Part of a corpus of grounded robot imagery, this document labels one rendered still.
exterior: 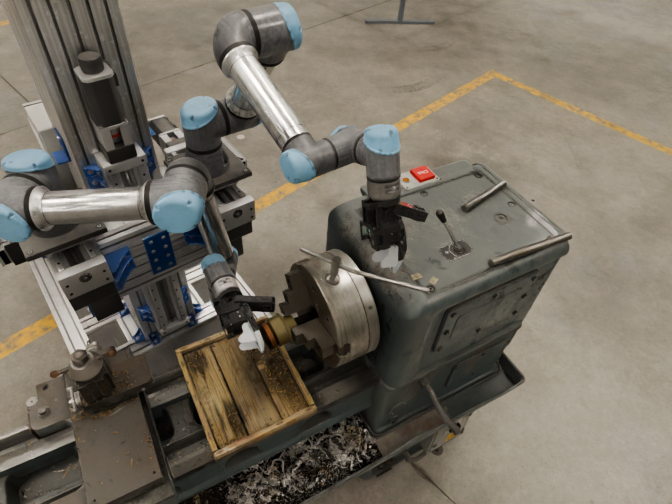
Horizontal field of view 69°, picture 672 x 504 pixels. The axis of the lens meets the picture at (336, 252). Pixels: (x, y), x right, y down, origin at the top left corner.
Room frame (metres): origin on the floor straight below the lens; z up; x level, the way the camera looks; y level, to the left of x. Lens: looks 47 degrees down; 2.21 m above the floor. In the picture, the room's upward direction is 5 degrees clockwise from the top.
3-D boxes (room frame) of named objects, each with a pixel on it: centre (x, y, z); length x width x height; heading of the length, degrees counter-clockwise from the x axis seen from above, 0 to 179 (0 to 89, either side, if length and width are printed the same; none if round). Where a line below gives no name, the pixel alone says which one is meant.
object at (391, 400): (1.07, -0.32, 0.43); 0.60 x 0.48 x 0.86; 122
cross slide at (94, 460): (0.51, 0.55, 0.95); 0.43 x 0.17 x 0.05; 32
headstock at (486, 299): (1.07, -0.32, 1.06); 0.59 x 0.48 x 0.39; 122
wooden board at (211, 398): (0.69, 0.23, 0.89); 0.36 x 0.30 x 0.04; 32
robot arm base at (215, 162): (1.34, 0.47, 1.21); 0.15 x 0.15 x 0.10
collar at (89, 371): (0.57, 0.58, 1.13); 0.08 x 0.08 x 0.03
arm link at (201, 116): (1.34, 0.46, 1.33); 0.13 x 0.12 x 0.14; 130
